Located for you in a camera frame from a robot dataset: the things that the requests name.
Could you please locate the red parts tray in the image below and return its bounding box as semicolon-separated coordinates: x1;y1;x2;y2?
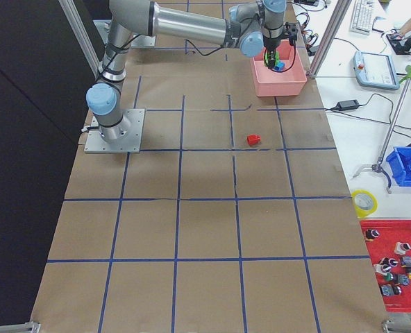
360;219;411;312

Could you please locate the green toy block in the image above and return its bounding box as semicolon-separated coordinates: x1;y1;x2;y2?
264;49;279;69

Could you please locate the teach pendant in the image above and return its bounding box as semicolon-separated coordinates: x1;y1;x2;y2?
353;51;400;90

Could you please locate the blue storage bin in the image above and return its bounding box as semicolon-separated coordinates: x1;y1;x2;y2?
386;146;411;187

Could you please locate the yellow tape roll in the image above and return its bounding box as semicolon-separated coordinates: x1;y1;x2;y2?
352;189;378;219

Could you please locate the red toy block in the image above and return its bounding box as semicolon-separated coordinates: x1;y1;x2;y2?
246;134;261;146

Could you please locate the black power brick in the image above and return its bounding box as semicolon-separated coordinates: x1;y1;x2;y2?
335;99;360;111

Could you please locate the pink plastic box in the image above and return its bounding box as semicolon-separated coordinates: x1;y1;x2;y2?
250;40;307;97

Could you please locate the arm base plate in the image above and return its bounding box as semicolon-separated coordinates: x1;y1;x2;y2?
83;108;145;154

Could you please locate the white keyboard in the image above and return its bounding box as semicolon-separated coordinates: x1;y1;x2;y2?
349;0;374;35

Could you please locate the blue toy block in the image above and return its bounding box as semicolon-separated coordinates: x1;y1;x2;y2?
273;61;285;72

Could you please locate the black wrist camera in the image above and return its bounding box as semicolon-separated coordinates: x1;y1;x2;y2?
284;22;301;45

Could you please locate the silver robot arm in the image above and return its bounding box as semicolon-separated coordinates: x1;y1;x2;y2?
86;1;287;143

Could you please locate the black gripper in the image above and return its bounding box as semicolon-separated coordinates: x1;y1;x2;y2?
263;35;281;71

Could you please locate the metal reacher grabber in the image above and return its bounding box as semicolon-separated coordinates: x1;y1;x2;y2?
352;65;411;194

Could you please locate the aluminium frame post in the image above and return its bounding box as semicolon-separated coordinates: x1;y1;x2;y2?
307;0;351;78

